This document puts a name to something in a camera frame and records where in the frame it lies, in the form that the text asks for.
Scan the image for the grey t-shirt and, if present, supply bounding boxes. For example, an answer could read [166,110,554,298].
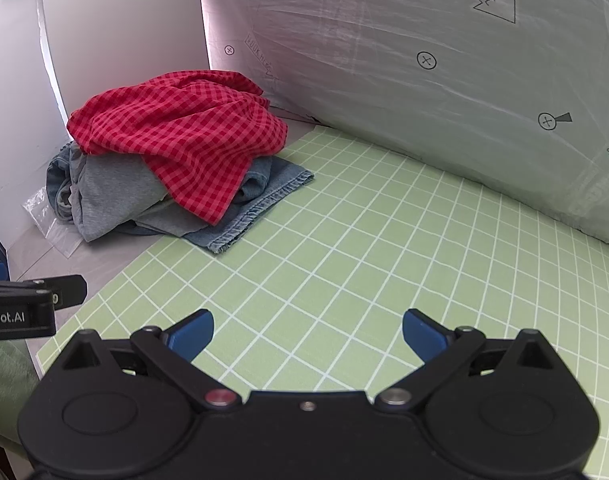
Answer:
[46,143,208,242]

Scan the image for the blue denim garment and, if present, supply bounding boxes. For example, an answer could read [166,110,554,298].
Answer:
[45,142,315,255]

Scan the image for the white fabric side panel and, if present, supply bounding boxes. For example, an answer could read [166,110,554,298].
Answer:
[43,0,209,114]

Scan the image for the red checkered cloth garment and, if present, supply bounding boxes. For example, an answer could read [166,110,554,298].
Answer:
[67,70,288,226]

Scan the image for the clear plastic zip bag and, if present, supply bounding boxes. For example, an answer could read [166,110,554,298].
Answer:
[22,188,83,258]

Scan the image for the grey carrot print storage bag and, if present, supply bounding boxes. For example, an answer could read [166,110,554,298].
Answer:
[202,0,609,243]

